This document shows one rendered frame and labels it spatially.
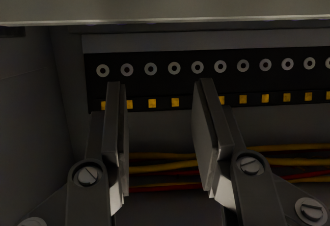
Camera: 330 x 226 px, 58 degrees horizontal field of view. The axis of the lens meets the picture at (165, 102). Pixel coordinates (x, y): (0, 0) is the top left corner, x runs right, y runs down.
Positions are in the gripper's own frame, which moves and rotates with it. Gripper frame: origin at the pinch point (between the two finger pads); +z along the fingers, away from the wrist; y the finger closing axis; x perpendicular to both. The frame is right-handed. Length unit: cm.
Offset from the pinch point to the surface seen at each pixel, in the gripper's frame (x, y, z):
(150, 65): -5.5, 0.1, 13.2
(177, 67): -5.6, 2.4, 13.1
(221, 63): -5.5, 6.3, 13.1
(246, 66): -5.8, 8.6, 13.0
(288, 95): -8.1, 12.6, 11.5
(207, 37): -3.3, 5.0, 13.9
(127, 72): -6.0, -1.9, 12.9
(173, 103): -8.3, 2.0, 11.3
